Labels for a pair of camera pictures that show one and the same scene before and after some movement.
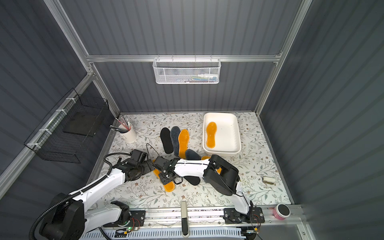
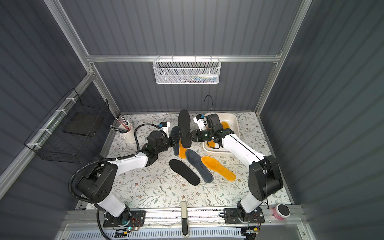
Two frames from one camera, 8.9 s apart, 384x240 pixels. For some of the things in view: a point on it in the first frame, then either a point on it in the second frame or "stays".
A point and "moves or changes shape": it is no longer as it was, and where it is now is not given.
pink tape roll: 281,211 stays
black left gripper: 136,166 -> 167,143
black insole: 166,140 moves or changes shape
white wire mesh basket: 186,71 stays
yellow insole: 169,187 -> 225,125
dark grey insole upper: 175,132 stays
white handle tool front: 184,219 stays
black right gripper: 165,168 -> 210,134
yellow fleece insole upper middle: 183,138 stays
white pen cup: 130,135 stays
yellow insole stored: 211,130 moves or changes shape
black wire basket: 65,134 stays
